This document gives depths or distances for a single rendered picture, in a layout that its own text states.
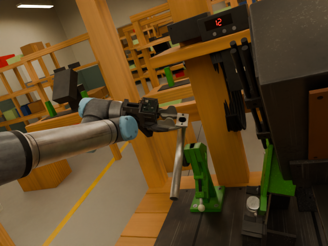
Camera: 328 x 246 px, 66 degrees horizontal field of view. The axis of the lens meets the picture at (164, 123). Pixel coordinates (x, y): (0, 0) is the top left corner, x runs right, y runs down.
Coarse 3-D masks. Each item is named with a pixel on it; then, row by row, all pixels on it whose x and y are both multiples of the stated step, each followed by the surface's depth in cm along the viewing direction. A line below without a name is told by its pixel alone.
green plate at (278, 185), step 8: (272, 144) 64; (272, 152) 64; (264, 160) 75; (272, 160) 67; (264, 168) 72; (272, 168) 68; (264, 176) 69; (272, 176) 68; (280, 176) 68; (264, 184) 69; (272, 184) 70; (280, 184) 69; (288, 184) 68; (264, 192) 70; (272, 192) 71; (280, 192) 70; (288, 192) 69
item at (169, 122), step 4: (160, 120) 84; (164, 120) 84; (168, 120) 83; (172, 120) 82; (160, 124) 86; (164, 124) 85; (168, 124) 85; (172, 124) 84; (172, 128) 85; (176, 128) 85
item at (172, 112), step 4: (168, 108) 86; (172, 108) 86; (160, 112) 88; (164, 112) 88; (168, 112) 88; (172, 112) 88; (176, 112) 88; (160, 116) 90; (164, 116) 88; (168, 116) 88; (172, 116) 88; (176, 116) 88
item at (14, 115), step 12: (24, 48) 528; (36, 48) 516; (0, 60) 547; (12, 60) 541; (0, 72) 552; (48, 72) 535; (24, 84) 614; (48, 84) 535; (0, 96) 625; (12, 96) 571; (12, 108) 636; (24, 108) 585; (36, 108) 583; (60, 108) 552; (0, 120) 623; (12, 120) 606; (24, 120) 590
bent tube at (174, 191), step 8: (176, 120) 86; (184, 120) 88; (184, 128) 88; (184, 136) 92; (176, 144) 94; (176, 152) 93; (176, 160) 91; (176, 168) 89; (176, 176) 86; (176, 184) 84; (176, 192) 83; (176, 200) 83
